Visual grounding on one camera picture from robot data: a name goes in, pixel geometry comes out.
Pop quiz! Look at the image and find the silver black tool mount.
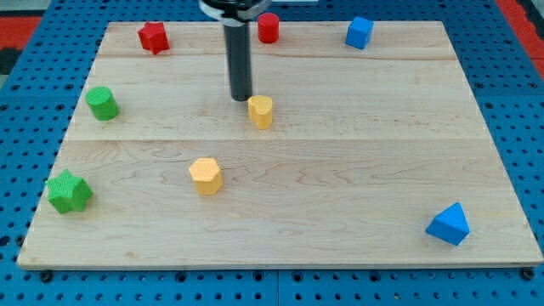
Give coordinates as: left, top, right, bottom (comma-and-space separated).
198, 0, 272, 21

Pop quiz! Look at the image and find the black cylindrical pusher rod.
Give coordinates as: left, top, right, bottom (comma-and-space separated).
224, 23, 252, 101

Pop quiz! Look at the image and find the yellow heart block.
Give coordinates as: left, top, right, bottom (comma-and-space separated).
247, 95, 273, 130

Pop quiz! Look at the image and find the yellow hexagon block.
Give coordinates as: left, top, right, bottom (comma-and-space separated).
189, 157, 223, 196

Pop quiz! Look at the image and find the red cylinder block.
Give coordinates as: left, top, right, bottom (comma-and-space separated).
258, 13, 280, 43

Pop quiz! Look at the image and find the red star block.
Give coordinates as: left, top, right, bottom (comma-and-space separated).
138, 22, 170, 55

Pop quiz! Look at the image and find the blue cube block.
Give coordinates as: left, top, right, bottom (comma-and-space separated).
345, 16, 374, 49

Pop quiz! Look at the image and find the green cylinder block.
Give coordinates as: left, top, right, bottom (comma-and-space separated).
85, 86, 119, 121

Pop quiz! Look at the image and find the light wooden board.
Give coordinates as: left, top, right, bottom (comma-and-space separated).
18, 21, 543, 270

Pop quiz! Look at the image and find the green star block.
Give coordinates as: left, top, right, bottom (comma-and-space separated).
46, 169, 94, 214

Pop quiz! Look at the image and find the blue triangular prism block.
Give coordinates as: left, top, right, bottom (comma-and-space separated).
425, 202, 471, 246

